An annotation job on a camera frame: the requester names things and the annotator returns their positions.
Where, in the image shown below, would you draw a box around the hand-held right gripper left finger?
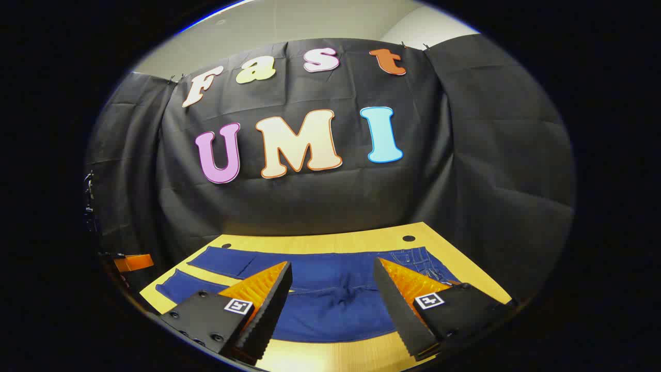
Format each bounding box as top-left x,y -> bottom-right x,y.
159,261 -> 293,363

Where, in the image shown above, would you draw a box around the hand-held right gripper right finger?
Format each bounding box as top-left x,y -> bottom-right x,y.
373,257 -> 518,362

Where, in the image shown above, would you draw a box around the blue denim jeans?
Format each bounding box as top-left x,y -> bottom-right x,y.
155,246 -> 460,343

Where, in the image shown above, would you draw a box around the dark backdrop stand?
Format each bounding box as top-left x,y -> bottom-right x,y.
84,172 -> 98,233

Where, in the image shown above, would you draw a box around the black backdrop cloth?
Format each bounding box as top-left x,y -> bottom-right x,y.
84,34 -> 576,305

